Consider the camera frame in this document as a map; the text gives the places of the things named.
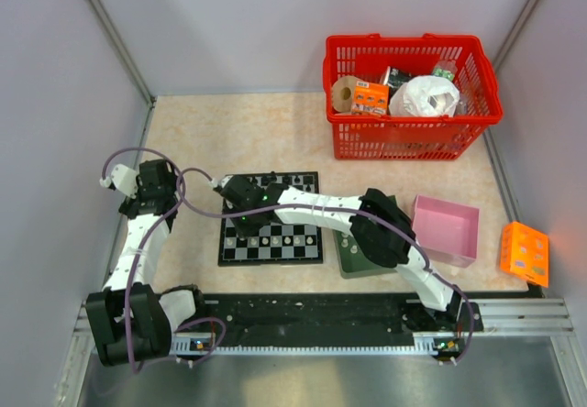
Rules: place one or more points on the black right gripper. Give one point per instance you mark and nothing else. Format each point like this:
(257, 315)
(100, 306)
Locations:
(246, 232)

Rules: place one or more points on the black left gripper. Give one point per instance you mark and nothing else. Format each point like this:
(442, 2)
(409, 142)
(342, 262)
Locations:
(127, 204)

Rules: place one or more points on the black and grey chessboard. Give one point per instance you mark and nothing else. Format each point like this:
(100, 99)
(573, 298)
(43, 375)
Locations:
(274, 243)

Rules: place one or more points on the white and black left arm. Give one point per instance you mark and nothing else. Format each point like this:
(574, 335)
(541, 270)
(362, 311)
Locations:
(129, 321)

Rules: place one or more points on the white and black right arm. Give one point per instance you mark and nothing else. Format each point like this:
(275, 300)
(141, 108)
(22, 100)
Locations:
(381, 229)

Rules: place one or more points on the green plastic tray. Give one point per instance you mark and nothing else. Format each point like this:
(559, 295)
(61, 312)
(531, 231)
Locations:
(352, 262)

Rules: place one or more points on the brown tape roll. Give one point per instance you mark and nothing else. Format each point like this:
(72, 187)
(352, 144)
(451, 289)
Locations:
(342, 93)

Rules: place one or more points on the orange box in basket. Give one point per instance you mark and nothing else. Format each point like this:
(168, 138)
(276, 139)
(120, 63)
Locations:
(370, 98)

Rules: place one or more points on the red plastic shopping basket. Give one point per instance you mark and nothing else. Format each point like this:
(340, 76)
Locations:
(390, 137)

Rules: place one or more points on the dark snack packet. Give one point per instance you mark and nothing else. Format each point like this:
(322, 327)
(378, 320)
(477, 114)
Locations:
(395, 78)

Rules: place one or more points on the white plastic bag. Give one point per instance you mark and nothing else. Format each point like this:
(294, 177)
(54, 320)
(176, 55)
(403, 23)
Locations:
(425, 96)

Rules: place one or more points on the pink plastic box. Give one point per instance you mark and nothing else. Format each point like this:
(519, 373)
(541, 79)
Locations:
(447, 231)

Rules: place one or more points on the green patterned packet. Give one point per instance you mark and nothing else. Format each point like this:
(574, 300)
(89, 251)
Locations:
(446, 69)

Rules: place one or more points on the orange carton box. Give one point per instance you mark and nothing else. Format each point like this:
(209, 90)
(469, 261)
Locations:
(524, 252)

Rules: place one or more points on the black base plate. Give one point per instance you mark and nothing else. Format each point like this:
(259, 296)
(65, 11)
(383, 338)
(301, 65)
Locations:
(329, 319)

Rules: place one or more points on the aluminium frame rail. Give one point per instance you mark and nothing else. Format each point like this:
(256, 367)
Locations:
(121, 51)

